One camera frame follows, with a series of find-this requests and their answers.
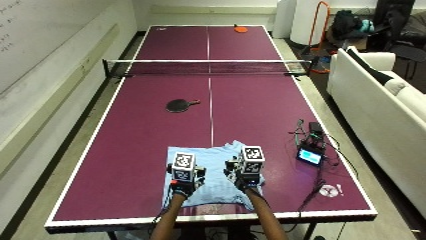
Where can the orange metal frame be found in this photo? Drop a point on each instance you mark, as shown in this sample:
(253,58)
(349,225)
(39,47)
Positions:
(319,40)

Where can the whiteboard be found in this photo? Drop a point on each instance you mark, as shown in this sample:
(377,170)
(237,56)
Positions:
(40,36)

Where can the black backpack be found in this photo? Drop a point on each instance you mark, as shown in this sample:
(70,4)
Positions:
(347,24)

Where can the white sofa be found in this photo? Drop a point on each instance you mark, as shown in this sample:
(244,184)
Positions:
(381,113)

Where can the black table tennis paddle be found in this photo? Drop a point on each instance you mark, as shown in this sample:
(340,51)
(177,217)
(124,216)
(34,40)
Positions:
(179,105)

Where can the white marker cube on right glove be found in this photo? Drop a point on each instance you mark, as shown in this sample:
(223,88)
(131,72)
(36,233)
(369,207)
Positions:
(252,160)

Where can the white marker cube on glove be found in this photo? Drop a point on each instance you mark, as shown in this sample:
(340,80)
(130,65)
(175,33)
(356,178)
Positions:
(252,160)
(184,166)

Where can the table tennis net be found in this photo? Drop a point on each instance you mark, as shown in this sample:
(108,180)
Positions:
(208,66)

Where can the orange table tennis paddle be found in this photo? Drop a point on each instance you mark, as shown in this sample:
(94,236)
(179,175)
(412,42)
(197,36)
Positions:
(240,29)

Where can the person's left hand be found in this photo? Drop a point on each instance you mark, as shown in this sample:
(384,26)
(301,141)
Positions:
(187,184)

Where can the small device with lit screen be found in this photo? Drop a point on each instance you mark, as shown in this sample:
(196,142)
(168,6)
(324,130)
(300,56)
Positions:
(311,150)

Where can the white marker cube on left glove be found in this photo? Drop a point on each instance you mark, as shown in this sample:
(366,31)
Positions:
(184,166)

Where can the light blue t-shirt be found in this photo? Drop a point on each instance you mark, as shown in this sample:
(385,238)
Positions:
(217,186)

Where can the white cylindrical column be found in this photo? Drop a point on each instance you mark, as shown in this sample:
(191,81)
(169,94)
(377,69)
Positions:
(307,21)

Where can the black office chair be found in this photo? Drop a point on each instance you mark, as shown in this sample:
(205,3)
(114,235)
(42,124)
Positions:
(401,30)

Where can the person's right hand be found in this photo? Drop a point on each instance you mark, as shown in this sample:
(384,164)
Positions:
(241,176)

